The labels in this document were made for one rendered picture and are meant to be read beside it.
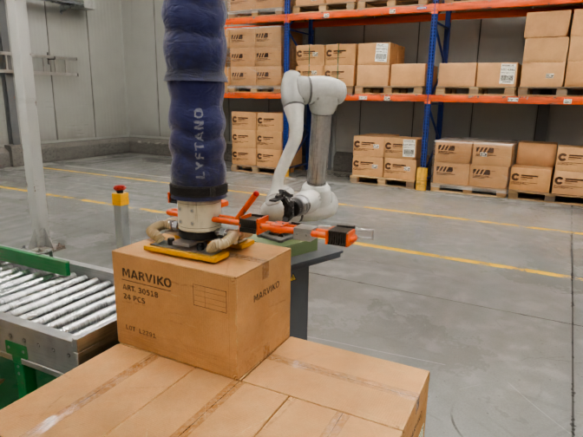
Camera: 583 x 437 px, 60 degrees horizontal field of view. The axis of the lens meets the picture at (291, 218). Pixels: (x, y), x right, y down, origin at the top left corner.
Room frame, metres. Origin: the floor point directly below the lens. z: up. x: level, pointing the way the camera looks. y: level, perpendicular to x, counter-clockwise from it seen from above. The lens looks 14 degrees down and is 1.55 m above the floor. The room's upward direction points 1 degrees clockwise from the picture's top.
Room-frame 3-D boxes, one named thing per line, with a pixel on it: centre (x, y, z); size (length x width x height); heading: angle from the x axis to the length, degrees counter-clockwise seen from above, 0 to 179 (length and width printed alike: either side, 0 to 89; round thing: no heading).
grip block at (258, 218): (1.84, 0.14, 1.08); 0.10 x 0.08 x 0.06; 154
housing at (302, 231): (1.74, -0.05, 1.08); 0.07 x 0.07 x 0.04; 64
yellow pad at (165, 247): (1.86, 0.41, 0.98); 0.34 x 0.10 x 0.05; 64
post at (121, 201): (2.82, 0.98, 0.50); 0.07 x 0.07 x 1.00; 63
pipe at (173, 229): (1.95, 0.37, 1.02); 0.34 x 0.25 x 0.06; 64
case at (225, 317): (1.95, 0.36, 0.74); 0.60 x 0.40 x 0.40; 62
